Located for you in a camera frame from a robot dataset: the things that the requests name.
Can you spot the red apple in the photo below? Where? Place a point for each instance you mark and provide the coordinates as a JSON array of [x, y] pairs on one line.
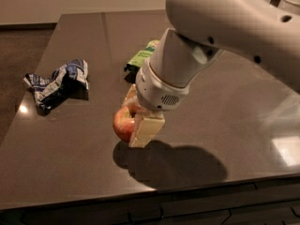
[[124, 122]]

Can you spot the green snack bag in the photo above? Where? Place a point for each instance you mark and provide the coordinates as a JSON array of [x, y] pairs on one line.
[[136, 61]]

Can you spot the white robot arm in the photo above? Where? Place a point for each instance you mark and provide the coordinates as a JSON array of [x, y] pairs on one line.
[[200, 31]]

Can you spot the white container at corner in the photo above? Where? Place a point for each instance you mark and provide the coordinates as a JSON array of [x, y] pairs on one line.
[[292, 6]]

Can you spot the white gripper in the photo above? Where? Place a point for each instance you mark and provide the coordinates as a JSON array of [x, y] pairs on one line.
[[155, 93]]

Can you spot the blue white crumpled bag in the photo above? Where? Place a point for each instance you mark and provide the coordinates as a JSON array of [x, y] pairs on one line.
[[63, 81]]

